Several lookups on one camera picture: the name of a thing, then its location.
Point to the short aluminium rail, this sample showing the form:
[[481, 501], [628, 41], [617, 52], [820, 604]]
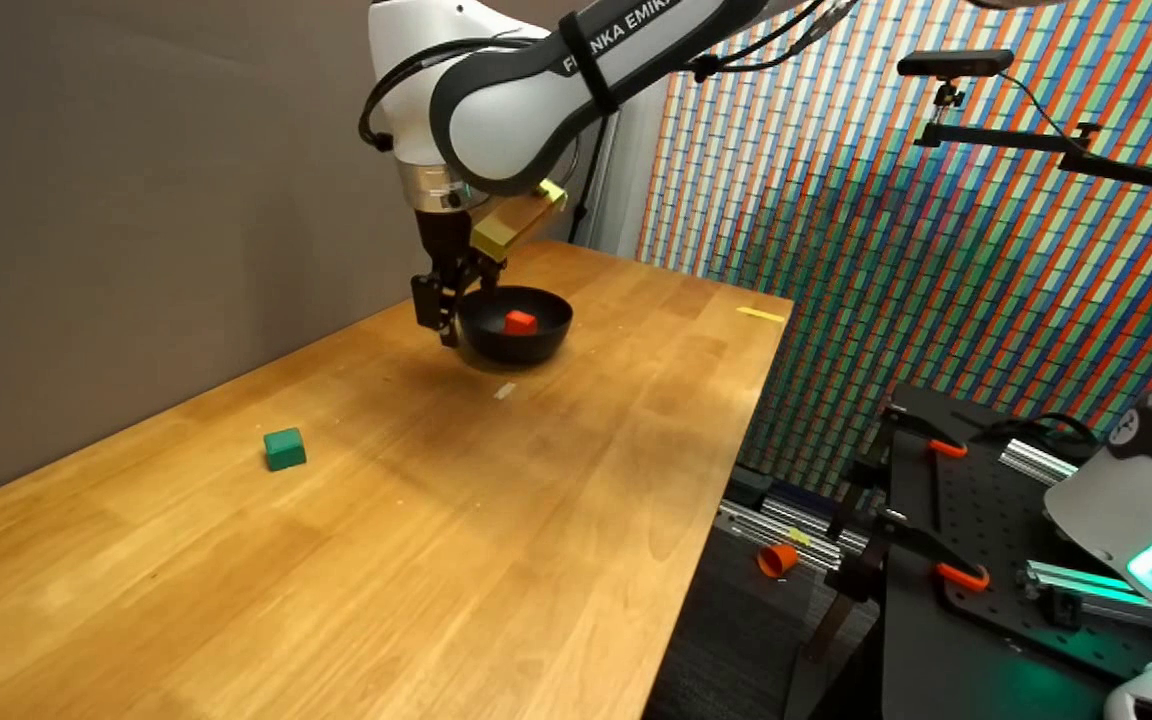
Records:
[[1038, 462]]

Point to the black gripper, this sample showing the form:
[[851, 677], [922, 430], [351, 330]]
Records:
[[451, 247]]

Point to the black bowl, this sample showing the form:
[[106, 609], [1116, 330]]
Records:
[[522, 344]]

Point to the aluminium rail yellow label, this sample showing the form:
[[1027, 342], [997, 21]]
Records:
[[789, 522]]

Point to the red block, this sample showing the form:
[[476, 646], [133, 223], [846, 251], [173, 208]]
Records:
[[518, 323]]

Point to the long aluminium rail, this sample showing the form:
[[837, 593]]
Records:
[[1098, 586]]

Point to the black camera bar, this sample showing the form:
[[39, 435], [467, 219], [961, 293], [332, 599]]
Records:
[[957, 60]]

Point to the black mounting plate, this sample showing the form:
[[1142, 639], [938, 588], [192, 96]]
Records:
[[961, 646]]

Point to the green block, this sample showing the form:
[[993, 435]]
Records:
[[286, 448]]

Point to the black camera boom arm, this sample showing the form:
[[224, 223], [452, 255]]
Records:
[[1111, 160]]

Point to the yellowish wrist camera box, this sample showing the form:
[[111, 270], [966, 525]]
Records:
[[518, 223]]

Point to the black equipment stand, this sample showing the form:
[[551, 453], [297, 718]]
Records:
[[751, 640]]

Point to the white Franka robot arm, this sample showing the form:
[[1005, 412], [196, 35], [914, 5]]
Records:
[[522, 92]]

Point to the orange round knob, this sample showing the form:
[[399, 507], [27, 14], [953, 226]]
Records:
[[779, 558]]

